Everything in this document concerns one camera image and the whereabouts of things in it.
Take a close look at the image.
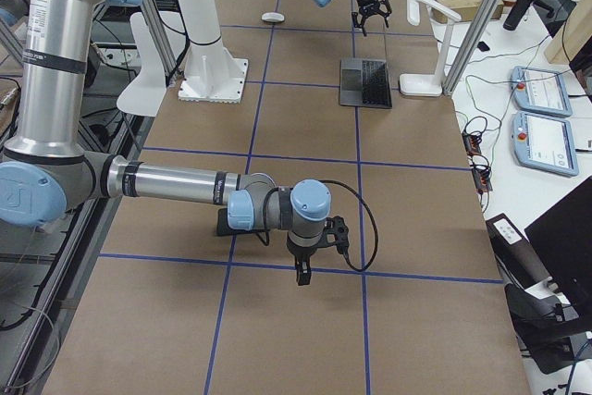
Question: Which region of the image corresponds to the cardboard box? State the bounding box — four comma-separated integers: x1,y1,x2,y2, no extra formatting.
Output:
431,0,504,24

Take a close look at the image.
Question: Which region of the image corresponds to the grey laptop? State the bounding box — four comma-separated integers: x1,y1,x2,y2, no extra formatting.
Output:
339,35,392,109

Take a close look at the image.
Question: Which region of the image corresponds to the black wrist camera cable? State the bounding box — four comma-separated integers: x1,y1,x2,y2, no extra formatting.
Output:
258,179,380,273

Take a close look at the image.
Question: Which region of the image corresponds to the white desk lamp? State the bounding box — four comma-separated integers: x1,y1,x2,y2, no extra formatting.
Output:
399,0,461,98

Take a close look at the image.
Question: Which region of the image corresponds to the white computer mouse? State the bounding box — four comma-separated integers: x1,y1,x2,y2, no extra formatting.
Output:
261,11,285,24

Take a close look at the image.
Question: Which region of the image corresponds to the small orange circuit board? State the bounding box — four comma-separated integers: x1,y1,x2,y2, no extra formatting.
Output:
462,131,492,194

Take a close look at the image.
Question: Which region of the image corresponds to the aluminium frame post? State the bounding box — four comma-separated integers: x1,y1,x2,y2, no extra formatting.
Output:
442,0,499,96

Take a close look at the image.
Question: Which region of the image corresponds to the black water bottle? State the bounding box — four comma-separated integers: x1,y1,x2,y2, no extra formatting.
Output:
503,0,534,31

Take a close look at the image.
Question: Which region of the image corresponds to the lower blue teach pendant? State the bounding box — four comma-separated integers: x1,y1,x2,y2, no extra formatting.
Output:
512,111,579,177

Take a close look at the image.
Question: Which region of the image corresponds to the black mouse pad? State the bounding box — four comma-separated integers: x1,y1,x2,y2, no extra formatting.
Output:
216,208,233,237

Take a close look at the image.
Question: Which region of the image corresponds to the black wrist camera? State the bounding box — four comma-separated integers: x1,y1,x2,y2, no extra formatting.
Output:
325,216,350,257

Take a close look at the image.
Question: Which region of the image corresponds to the upper blue teach pendant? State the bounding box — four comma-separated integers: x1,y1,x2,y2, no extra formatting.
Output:
510,66,573,117

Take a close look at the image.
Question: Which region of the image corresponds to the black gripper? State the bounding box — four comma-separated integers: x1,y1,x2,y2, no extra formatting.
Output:
287,233,328,286
351,0,392,36

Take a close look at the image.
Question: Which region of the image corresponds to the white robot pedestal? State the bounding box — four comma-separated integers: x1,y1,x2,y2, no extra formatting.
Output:
178,0,249,104

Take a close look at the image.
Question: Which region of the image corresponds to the blue teach pendant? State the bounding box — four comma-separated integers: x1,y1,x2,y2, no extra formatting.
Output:
510,66,573,117
512,111,579,177

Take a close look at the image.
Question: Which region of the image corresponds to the black monitor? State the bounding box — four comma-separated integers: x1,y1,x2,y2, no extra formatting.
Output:
525,179,591,315

